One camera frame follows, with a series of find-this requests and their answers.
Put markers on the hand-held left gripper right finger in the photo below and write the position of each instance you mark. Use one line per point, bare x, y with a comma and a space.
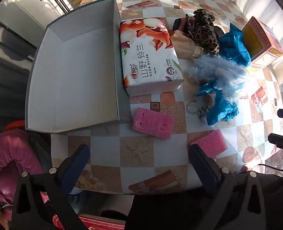
203, 167

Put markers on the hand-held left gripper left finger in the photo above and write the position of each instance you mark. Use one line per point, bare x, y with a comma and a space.
75, 167

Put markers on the pink sponge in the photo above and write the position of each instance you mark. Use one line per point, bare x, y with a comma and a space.
153, 123
213, 142

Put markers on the blue plastic shoe cover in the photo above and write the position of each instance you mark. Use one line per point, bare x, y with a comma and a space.
205, 88
234, 48
224, 109

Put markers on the light blue feather duster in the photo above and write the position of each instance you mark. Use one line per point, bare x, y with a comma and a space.
222, 74

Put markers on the grey cardboard box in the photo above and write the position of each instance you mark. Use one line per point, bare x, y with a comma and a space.
84, 76

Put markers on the blue denim garment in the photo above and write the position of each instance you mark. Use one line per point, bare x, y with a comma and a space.
39, 148

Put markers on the red printed box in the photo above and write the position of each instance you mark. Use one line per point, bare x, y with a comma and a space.
96, 222

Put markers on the red patterned carton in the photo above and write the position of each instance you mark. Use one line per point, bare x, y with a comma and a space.
263, 40

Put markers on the purple knitted item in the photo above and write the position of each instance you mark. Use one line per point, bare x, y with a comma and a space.
219, 32

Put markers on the leopard print scarf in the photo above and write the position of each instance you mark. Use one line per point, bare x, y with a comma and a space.
201, 36

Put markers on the floral tissue pack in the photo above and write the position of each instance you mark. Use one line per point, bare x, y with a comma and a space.
146, 60

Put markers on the beige towel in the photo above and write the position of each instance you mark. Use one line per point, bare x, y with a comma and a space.
182, 44

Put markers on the dark and pink cloth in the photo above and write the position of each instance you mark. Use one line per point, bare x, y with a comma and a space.
178, 25

